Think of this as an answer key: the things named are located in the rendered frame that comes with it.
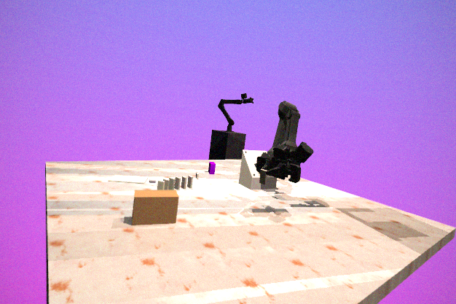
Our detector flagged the orange rectangular block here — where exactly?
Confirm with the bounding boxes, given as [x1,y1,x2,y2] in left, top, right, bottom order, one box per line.
[131,190,179,226]

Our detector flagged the magenta rectangular block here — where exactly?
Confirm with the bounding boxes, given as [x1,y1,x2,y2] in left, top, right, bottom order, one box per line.
[208,162,216,174]

